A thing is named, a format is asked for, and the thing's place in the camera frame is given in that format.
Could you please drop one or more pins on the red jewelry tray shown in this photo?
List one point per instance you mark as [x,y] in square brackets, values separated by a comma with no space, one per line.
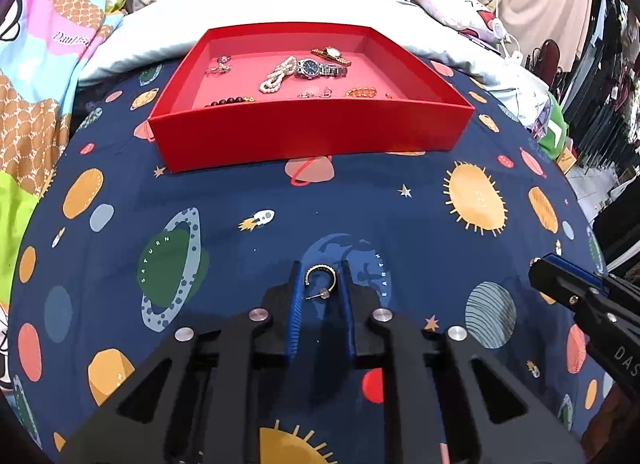
[389,101]

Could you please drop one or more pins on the gold wristwatch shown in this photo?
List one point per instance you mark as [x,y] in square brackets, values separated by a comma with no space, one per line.
[331,54]

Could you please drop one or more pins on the silver ring earring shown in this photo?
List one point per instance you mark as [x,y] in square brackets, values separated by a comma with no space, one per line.
[221,66]

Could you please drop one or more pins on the gold hoop earring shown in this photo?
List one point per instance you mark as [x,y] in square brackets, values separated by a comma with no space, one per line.
[320,281]

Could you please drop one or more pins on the silver blue-dial wristwatch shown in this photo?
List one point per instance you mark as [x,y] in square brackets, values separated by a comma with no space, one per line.
[311,69]

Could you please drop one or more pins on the colourful monkey cartoon blanket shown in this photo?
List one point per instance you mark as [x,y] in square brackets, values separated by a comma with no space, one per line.
[44,46]

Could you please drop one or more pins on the pink white plush toy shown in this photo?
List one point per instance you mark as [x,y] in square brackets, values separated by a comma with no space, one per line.
[468,17]

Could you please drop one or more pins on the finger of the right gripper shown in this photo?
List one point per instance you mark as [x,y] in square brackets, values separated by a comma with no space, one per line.
[557,272]
[578,302]

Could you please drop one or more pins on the light blue pillow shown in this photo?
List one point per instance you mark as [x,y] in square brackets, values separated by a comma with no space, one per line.
[168,29]

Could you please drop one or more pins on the navy planet print bedsheet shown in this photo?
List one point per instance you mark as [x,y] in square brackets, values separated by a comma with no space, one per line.
[123,251]

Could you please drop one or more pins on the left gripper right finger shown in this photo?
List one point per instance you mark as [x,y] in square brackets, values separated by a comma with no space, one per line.
[446,398]

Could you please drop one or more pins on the beige curtain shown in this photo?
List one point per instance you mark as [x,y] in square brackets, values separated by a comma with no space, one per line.
[533,22]

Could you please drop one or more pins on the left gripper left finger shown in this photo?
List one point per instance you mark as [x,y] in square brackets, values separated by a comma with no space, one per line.
[193,400]

